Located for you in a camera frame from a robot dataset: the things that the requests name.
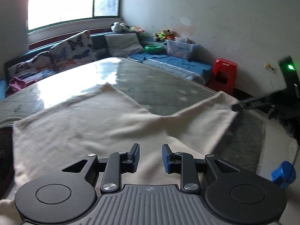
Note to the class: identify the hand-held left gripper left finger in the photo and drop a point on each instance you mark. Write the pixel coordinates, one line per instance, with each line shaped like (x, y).
(136, 155)

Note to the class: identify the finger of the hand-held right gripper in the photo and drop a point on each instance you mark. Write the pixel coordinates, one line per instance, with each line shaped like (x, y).
(253, 101)

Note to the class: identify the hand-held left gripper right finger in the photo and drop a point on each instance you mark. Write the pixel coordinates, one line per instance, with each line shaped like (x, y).
(166, 159)

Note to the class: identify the cream cloth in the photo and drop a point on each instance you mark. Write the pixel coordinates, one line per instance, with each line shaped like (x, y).
(93, 126)

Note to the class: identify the red plastic stool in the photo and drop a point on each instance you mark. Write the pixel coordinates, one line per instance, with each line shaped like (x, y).
(222, 75)

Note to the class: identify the green quilted star table cover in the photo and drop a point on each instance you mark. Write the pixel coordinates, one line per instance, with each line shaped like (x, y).
(150, 84)

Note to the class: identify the blue plastic knob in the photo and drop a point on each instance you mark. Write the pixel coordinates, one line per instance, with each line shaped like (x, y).
(283, 173)

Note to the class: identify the blue quilted blanket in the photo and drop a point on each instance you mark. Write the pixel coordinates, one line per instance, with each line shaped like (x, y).
(173, 64)

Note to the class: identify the clear plastic storage box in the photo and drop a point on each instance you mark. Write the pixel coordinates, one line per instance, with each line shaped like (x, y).
(180, 49)

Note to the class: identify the green plastic basin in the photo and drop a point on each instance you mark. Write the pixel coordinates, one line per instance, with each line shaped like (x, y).
(153, 49)

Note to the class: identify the pile of stuffed toys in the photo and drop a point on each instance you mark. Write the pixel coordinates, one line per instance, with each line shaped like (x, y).
(165, 35)

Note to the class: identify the grey cushion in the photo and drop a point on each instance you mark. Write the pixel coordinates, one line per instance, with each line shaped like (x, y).
(123, 44)

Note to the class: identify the dark blue sofa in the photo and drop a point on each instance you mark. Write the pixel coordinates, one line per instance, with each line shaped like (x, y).
(99, 45)

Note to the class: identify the large butterfly print cushion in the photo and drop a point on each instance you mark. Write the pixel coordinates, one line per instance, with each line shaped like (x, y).
(75, 49)

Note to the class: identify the white plush toy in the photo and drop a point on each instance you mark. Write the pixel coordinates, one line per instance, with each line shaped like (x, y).
(118, 27)

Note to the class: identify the pink cloth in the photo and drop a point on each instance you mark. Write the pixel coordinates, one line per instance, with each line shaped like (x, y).
(17, 85)

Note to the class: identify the small butterfly print cushion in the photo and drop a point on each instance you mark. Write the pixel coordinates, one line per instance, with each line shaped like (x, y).
(30, 66)

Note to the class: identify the window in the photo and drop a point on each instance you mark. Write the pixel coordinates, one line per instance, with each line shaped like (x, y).
(70, 0)

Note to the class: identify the wall socket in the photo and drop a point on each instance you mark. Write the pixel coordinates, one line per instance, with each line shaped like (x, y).
(270, 67)

